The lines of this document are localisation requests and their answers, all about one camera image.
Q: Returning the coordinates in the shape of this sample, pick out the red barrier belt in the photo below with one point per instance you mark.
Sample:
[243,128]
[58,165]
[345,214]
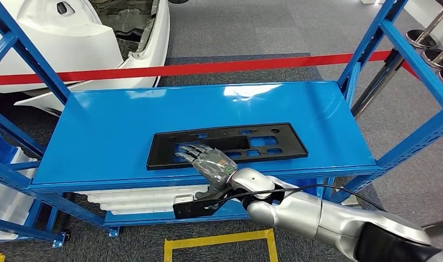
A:
[170,69]
[411,70]

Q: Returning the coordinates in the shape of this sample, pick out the blue metal shelf rack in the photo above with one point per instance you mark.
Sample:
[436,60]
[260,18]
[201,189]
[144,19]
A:
[26,228]
[109,137]

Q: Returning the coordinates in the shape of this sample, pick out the black plastic plate part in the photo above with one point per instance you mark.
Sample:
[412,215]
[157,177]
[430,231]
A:
[159,157]

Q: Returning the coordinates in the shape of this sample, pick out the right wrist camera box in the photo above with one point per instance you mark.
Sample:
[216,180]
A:
[192,211]

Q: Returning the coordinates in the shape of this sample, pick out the grey floor socket box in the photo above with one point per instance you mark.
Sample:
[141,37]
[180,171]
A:
[349,201]

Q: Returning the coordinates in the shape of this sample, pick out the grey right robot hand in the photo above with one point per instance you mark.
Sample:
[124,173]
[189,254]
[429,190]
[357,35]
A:
[214,166]

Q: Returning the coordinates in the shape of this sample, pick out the white car body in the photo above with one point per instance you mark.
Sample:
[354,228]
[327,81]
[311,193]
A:
[62,36]

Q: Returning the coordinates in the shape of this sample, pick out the black barrier post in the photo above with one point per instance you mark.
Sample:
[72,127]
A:
[378,86]

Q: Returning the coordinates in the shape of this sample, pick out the blue plastic crate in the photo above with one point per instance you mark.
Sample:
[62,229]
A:
[2,150]
[308,184]

